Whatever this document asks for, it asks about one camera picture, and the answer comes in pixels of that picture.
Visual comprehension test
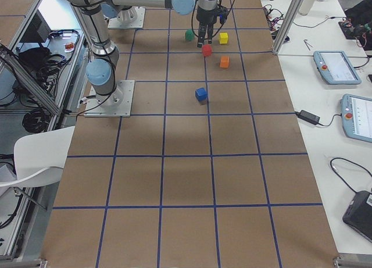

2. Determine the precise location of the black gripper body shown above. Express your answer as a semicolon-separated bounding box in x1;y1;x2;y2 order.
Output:
196;0;228;25

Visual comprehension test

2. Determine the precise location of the red wooden block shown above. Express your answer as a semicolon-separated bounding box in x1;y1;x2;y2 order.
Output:
202;44;213;57

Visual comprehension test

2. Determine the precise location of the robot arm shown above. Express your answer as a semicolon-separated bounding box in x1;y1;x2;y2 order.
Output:
67;0;230;56
79;5;122;108

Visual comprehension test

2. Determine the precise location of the green wooden block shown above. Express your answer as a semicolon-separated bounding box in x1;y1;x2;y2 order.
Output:
185;29;195;42

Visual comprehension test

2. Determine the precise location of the yellow wooden block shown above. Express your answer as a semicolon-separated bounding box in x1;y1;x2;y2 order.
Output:
219;33;229;45

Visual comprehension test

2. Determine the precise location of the orange wooden block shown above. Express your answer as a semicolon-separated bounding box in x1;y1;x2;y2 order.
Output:
220;56;230;69

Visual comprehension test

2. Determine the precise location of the blue wooden block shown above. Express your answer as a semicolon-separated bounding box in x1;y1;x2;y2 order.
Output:
195;87;208;102

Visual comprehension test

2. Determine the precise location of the teach pendant far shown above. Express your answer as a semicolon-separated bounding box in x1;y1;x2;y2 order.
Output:
313;51;362;85

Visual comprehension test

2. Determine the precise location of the teach pendant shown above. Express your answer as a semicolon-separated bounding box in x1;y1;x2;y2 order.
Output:
313;51;362;85
341;94;371;142

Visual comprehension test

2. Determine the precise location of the black power adapter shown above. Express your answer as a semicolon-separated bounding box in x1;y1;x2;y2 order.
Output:
295;110;320;125

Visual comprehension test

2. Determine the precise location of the teach pendant near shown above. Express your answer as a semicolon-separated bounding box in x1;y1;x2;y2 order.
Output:
341;94;371;142

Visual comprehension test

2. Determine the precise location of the white chair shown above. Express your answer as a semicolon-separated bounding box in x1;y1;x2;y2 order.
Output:
1;126;75;188

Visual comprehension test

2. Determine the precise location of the black device on table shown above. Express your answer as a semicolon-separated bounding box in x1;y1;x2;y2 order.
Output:
342;191;371;242

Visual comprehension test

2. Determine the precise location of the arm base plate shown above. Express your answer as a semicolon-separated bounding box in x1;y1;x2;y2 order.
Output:
108;6;145;30
84;80;135;117

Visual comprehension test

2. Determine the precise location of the aluminium frame post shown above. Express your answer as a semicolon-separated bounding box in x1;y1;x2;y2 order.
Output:
273;0;303;55

